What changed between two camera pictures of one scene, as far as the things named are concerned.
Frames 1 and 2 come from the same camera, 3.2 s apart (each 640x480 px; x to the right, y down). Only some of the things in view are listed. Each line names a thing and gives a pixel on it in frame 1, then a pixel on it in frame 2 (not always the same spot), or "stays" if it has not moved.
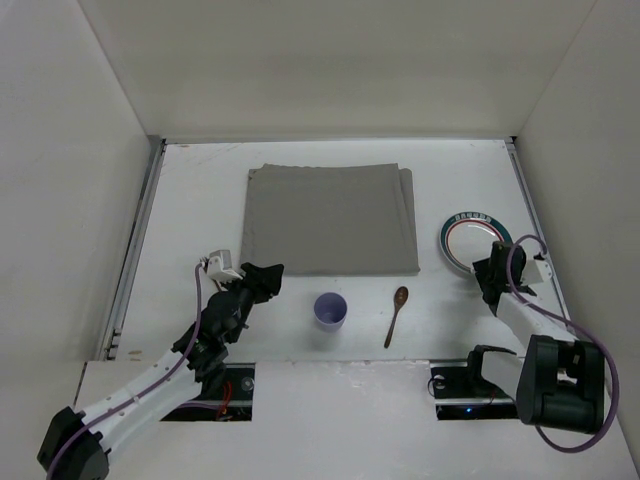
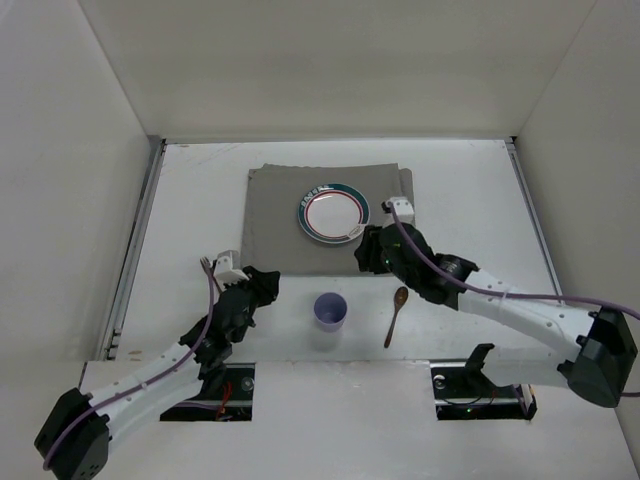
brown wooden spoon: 401,296 stays
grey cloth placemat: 329,219 stays
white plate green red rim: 469,237 to 333,213
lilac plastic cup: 330,310 stays
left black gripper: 256,280 stays
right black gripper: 488,273 to 375,247
